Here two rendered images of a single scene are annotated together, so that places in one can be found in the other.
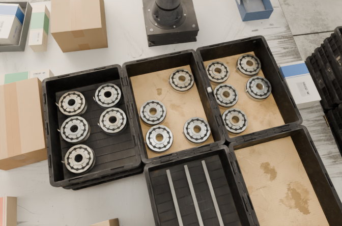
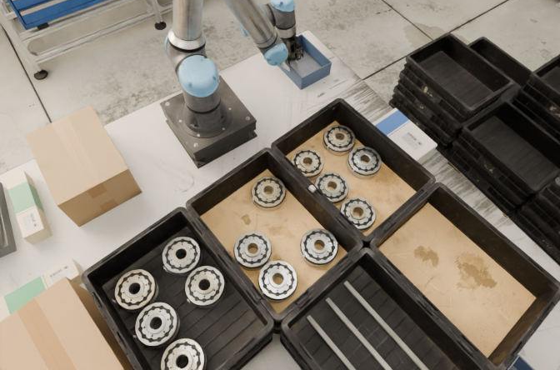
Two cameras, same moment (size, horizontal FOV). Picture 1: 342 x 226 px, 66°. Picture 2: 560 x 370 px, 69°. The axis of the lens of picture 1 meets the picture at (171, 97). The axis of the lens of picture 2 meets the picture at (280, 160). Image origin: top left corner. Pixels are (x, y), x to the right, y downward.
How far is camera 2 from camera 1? 18 cm
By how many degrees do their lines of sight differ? 14
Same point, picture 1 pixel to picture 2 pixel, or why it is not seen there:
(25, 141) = not seen: outside the picture
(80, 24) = (95, 177)
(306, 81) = (411, 131)
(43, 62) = (53, 253)
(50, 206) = not seen: outside the picture
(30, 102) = (72, 316)
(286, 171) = (447, 247)
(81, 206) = not seen: outside the picture
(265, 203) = (443, 297)
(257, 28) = (322, 91)
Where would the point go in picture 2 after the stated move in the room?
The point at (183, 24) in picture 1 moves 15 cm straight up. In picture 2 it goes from (233, 122) to (230, 92)
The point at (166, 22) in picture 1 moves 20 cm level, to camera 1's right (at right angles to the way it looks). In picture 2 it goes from (212, 127) to (267, 111)
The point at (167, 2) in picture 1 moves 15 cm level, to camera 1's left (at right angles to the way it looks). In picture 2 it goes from (206, 102) to (157, 116)
